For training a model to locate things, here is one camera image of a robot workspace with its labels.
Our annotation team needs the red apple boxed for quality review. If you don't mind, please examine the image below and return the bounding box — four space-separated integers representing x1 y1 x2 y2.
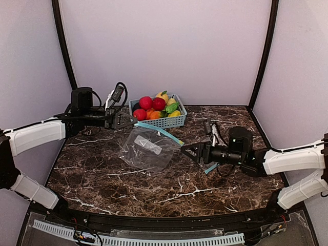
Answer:
139 96 153 110
133 109 147 121
152 97 166 111

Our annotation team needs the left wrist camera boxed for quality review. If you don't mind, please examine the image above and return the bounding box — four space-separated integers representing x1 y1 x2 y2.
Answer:
104 81 128 110

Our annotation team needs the red apple top right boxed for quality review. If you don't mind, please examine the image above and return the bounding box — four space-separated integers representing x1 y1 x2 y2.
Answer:
152 97 166 111

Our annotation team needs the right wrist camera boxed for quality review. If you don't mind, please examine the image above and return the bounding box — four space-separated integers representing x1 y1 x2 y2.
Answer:
203 119 221 147

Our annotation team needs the blue plastic basket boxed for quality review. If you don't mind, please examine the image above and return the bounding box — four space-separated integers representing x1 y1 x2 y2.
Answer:
129 93 187 129

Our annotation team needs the clear zip top bag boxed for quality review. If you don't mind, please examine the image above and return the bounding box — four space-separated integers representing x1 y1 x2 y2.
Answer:
118 121 184 173

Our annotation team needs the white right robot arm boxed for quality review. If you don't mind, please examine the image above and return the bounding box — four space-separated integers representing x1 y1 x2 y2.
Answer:
181 127 327 212

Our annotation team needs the left black frame post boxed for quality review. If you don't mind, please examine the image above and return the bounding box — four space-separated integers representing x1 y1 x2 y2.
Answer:
51 0 78 92

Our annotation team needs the yellow lemon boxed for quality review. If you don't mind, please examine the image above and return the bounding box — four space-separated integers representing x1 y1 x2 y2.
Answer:
168 110 181 117

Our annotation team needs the white slotted cable duct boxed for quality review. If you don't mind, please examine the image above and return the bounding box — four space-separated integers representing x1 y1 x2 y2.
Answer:
32 220 245 246

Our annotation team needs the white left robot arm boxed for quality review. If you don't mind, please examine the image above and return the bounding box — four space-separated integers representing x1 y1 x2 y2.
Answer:
1 82 137 210

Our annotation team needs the red apple top left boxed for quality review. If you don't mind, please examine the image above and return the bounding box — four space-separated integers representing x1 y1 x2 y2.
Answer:
139 96 153 110

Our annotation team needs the red apple front left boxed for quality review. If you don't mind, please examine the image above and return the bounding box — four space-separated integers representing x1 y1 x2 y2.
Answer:
133 109 147 121

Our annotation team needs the black frame post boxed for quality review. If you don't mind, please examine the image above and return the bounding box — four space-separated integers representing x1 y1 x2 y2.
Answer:
247 0 279 111
51 0 78 92

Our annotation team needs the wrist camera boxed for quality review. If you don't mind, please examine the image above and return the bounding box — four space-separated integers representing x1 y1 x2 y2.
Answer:
203 119 221 147
104 81 128 110

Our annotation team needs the orange fruit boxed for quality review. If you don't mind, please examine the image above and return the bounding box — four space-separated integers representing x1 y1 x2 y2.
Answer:
146 109 162 120

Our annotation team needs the yellow pear with leaf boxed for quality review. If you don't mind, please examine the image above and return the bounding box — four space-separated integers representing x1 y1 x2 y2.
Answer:
156 91 169 103

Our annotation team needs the right black frame post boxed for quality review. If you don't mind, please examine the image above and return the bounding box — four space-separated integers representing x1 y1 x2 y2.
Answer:
247 0 279 111

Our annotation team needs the black front rail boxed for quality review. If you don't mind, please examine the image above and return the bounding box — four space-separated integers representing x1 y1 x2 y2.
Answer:
35 206 281 232

